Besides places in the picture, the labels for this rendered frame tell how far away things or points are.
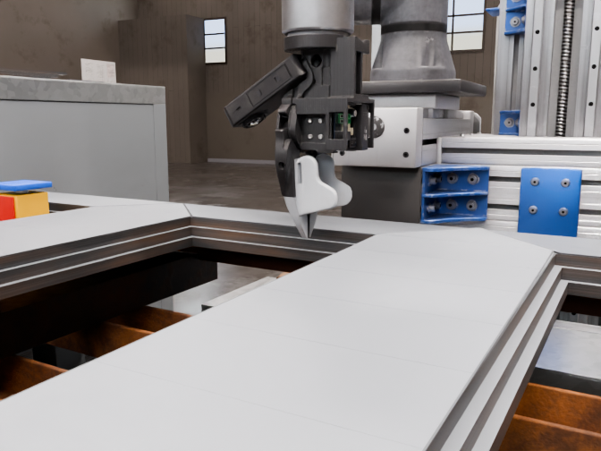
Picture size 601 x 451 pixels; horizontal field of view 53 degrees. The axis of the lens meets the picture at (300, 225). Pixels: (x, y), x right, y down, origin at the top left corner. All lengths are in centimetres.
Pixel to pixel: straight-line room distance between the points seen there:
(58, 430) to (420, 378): 17
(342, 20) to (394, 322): 35
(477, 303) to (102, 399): 25
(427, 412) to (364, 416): 3
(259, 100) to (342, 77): 10
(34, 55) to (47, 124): 1233
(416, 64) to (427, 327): 73
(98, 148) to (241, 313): 94
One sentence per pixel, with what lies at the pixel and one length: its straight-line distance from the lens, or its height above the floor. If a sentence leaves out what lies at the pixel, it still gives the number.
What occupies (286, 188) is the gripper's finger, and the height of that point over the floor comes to 90.
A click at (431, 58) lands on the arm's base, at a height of 108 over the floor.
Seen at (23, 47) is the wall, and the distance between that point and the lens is 1341.
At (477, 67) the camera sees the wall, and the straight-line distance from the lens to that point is 1201.
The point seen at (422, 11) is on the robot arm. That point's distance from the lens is 109.
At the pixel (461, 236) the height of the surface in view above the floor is 85.
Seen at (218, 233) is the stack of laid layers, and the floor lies 83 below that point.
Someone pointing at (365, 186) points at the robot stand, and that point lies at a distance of 99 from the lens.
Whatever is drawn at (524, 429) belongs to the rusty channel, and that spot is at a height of 71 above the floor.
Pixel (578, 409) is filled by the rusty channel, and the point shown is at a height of 71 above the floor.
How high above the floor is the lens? 98
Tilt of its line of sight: 10 degrees down
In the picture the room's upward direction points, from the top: straight up
